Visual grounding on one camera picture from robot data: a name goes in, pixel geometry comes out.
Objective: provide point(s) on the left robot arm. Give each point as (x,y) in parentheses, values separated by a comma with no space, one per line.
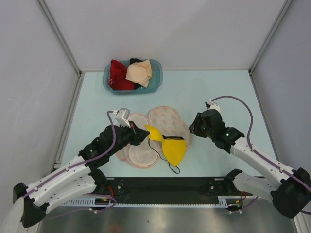
(78,177)

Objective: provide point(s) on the beige bra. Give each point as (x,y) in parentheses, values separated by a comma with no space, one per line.
(140,73)

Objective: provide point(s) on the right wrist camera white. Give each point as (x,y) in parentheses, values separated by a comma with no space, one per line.
(212,106)

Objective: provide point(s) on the aluminium frame post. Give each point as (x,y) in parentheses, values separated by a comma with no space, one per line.
(58,35)
(271,34)

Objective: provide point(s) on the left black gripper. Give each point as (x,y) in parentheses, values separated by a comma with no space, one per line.
(141,134)

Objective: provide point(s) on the teal plastic basket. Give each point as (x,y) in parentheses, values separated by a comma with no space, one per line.
(154,83)

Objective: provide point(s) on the left aluminium frame post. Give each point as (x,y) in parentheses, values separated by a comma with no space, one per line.
(58,35)

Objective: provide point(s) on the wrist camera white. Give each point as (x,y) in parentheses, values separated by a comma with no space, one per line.
(122,117)
(212,106)

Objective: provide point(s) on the right aluminium frame post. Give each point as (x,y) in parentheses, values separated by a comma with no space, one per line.
(271,34)

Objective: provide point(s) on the red garment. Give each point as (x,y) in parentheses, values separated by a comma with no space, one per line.
(117,80)

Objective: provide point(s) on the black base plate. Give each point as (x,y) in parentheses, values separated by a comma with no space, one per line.
(164,187)

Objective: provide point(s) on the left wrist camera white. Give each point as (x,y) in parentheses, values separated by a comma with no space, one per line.
(122,117)

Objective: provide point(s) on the black garment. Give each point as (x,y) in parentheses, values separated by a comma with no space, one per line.
(135,60)

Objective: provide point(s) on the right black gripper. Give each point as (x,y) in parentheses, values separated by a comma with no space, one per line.
(194,127)

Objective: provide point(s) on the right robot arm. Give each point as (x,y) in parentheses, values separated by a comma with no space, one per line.
(287,189)

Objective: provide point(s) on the yellow black bra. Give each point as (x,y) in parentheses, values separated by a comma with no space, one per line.
(173,147)

